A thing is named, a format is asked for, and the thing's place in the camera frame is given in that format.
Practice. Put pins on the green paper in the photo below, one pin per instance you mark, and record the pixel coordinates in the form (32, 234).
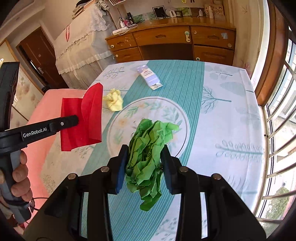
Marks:
(143, 171)

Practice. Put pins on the lace covered cabinet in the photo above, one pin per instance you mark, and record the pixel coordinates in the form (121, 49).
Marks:
(81, 50)

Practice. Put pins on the white power strip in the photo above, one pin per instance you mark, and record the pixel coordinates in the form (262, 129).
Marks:
(120, 31)

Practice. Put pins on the window security grille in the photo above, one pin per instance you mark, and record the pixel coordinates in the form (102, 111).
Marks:
(279, 118)

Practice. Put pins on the black picture frame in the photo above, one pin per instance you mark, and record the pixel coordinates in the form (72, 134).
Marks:
(159, 12)

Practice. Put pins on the red paper sheet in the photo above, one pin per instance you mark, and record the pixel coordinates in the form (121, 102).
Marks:
(88, 109)

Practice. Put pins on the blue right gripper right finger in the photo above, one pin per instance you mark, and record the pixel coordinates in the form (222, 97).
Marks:
(171, 167)

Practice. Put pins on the teal white patterned tablecloth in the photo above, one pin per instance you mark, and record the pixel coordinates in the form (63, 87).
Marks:
(214, 106)

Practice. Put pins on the purple white tissue packet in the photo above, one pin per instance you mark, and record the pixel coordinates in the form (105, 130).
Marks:
(150, 77)

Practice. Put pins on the person's left hand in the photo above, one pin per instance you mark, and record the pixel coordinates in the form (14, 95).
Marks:
(22, 187)

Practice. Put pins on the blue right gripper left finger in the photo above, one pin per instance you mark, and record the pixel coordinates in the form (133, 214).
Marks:
(122, 158)

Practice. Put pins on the wooden desk with drawers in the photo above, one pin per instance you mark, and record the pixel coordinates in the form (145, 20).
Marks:
(186, 38)

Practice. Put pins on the dark wooden door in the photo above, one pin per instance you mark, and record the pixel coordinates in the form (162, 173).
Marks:
(40, 56)

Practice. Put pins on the yellow paper ball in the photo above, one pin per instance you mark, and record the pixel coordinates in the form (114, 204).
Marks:
(113, 100)

